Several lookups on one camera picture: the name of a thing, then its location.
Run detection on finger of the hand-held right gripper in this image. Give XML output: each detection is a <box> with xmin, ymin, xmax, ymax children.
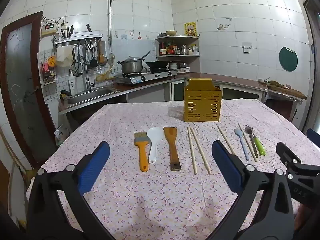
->
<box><xmin>307</xmin><ymin>128</ymin><xmax>320</xmax><ymax>144</ymax></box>
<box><xmin>276</xmin><ymin>142</ymin><xmax>303</xmax><ymax>171</ymax></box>

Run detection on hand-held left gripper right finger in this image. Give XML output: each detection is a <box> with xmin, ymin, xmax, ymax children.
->
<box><xmin>207</xmin><ymin>140</ymin><xmax>295</xmax><ymax>240</ymax></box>

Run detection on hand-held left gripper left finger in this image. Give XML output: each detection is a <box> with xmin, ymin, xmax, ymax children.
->
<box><xmin>26</xmin><ymin>141</ymin><xmax>118</xmax><ymax>240</ymax></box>

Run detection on green handled utensil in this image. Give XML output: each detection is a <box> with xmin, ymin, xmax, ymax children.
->
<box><xmin>250</xmin><ymin>127</ymin><xmax>267</xmax><ymax>155</ymax></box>

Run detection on light blue small spoon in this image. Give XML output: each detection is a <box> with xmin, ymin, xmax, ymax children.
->
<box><xmin>234</xmin><ymin>128</ymin><xmax>250</xmax><ymax>161</ymax></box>

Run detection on wooden chopstick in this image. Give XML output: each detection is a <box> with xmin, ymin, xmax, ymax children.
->
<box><xmin>238</xmin><ymin>123</ymin><xmax>258</xmax><ymax>162</ymax></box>
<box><xmin>190</xmin><ymin>127</ymin><xmax>211</xmax><ymax>175</ymax></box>
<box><xmin>217</xmin><ymin>126</ymin><xmax>236</xmax><ymax>155</ymax></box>
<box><xmin>187</xmin><ymin>126</ymin><xmax>198</xmax><ymax>175</ymax></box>

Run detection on metal spoon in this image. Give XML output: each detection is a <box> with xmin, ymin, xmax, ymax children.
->
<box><xmin>244</xmin><ymin>125</ymin><xmax>258</xmax><ymax>158</ymax></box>

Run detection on orange handled pastry brush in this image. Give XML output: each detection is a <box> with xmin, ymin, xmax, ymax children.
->
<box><xmin>134</xmin><ymin>132</ymin><xmax>148</xmax><ymax>172</ymax></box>

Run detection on wooden spatula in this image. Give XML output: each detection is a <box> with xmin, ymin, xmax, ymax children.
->
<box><xmin>163</xmin><ymin>127</ymin><xmax>181</xmax><ymax>172</ymax></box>

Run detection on white plastic rice spoon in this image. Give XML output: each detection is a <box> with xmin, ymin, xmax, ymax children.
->
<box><xmin>147</xmin><ymin>127</ymin><xmax>164</xmax><ymax>164</ymax></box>

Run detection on yellow perforated utensil holder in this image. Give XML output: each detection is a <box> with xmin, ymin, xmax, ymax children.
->
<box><xmin>184</xmin><ymin>78</ymin><xmax>222</xmax><ymax>122</ymax></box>

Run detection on row of hanging kitchen utensils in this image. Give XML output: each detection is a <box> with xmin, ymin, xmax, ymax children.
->
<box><xmin>75</xmin><ymin>40</ymin><xmax>108</xmax><ymax>77</ymax></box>

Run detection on person's right hand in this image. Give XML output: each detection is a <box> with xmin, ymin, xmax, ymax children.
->
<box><xmin>294</xmin><ymin>203</ymin><xmax>316</xmax><ymax>231</ymax></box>

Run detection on foil covered side table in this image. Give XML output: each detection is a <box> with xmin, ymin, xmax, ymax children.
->
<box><xmin>265</xmin><ymin>90</ymin><xmax>304</xmax><ymax>120</ymax></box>

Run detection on wooden cutting board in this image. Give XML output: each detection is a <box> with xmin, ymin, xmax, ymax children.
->
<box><xmin>266</xmin><ymin>81</ymin><xmax>307</xmax><ymax>100</ymax></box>

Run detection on leafy vegetable bundle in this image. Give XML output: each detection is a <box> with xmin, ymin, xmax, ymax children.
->
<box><xmin>259</xmin><ymin>78</ymin><xmax>292</xmax><ymax>90</ymax></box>

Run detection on steel sink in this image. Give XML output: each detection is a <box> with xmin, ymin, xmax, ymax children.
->
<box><xmin>66</xmin><ymin>87</ymin><xmax>115</xmax><ymax>105</ymax></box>

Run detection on pink floral tablecloth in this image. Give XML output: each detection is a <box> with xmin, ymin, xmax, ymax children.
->
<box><xmin>26</xmin><ymin>98</ymin><xmax>320</xmax><ymax>240</ymax></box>

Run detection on clear glass dish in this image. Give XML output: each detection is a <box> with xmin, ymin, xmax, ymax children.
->
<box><xmin>168</xmin><ymin>106</ymin><xmax>185</xmax><ymax>119</ymax></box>

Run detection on green round cutting board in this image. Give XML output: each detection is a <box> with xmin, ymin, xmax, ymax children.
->
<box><xmin>279</xmin><ymin>47</ymin><xmax>298</xmax><ymax>70</ymax></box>

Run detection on white soap bottle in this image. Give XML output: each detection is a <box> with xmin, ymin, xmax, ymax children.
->
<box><xmin>68</xmin><ymin>70</ymin><xmax>76</xmax><ymax>95</ymax></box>

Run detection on kitchen counter with cabinets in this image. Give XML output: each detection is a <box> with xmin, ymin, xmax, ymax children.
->
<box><xmin>59</xmin><ymin>72</ymin><xmax>269</xmax><ymax>120</ymax></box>

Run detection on steel faucet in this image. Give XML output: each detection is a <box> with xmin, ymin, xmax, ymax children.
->
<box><xmin>79</xmin><ymin>56</ymin><xmax>95</xmax><ymax>92</ymax></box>

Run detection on steel gas stove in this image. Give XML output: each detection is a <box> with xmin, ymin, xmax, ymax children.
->
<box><xmin>115</xmin><ymin>70</ymin><xmax>177</xmax><ymax>85</ymax></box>

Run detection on brown framed door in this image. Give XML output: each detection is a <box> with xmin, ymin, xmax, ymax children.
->
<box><xmin>0</xmin><ymin>11</ymin><xmax>59</xmax><ymax>170</ymax></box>

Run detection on steel cooking pot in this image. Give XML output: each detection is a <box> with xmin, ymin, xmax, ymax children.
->
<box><xmin>117</xmin><ymin>56</ymin><xmax>144</xmax><ymax>74</ymax></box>

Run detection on stack of white dishes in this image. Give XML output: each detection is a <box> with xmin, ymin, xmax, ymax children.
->
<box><xmin>169</xmin><ymin>62</ymin><xmax>190</xmax><ymax>73</ymax></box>

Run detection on white hanging cloth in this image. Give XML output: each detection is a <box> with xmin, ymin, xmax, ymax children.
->
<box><xmin>55</xmin><ymin>45</ymin><xmax>75</xmax><ymax>67</ymax></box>

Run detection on black wok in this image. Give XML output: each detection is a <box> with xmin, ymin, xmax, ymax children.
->
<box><xmin>144</xmin><ymin>60</ymin><xmax>182</xmax><ymax>71</ymax></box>

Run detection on row of condiment bottles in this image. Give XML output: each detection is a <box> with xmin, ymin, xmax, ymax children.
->
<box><xmin>159</xmin><ymin>41</ymin><xmax>200</xmax><ymax>56</ymax></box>

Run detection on beige control box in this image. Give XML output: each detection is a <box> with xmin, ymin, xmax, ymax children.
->
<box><xmin>41</xmin><ymin>23</ymin><xmax>58</xmax><ymax>38</ymax></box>

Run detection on yellow hose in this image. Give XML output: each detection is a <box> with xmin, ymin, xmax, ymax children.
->
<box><xmin>95</xmin><ymin>60</ymin><xmax>116</xmax><ymax>82</ymax></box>

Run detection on corner wall shelf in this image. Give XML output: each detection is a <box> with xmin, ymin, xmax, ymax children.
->
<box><xmin>154</xmin><ymin>35</ymin><xmax>201</xmax><ymax>58</ymax></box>

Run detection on steel wall utensil rack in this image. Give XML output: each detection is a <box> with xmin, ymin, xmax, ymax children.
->
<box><xmin>53</xmin><ymin>31</ymin><xmax>103</xmax><ymax>47</ymax></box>

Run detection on small wall stickers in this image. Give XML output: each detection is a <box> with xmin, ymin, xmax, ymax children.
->
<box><xmin>216</xmin><ymin>17</ymin><xmax>233</xmax><ymax>31</ymax></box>

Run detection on yellow wall poster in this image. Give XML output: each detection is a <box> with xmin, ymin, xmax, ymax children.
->
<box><xmin>184</xmin><ymin>22</ymin><xmax>197</xmax><ymax>36</ymax></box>

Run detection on metal wall pipe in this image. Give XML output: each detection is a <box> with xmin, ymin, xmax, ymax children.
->
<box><xmin>107</xmin><ymin>0</ymin><xmax>114</xmax><ymax>63</ymax></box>

